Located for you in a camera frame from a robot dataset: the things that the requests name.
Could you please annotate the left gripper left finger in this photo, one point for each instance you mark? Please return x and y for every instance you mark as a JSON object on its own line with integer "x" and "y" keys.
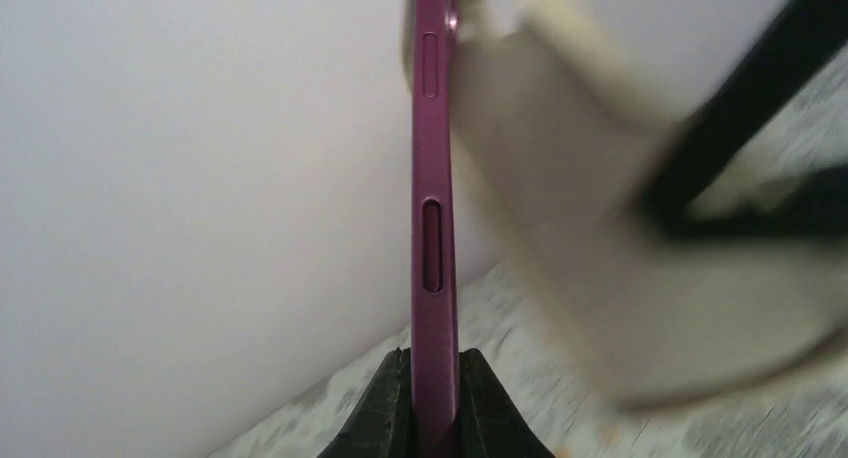
{"x": 381, "y": 425}

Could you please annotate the beige phone case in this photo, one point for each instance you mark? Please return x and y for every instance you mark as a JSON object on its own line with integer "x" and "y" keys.
{"x": 562, "y": 133}

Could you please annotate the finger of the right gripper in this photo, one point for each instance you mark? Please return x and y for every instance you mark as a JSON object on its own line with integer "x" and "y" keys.
{"x": 804, "y": 37}

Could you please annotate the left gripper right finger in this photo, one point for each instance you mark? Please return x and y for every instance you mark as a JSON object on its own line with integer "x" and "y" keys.
{"x": 489, "y": 423}

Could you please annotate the black smartphone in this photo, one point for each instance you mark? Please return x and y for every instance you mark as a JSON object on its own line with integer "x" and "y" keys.
{"x": 434, "y": 344}

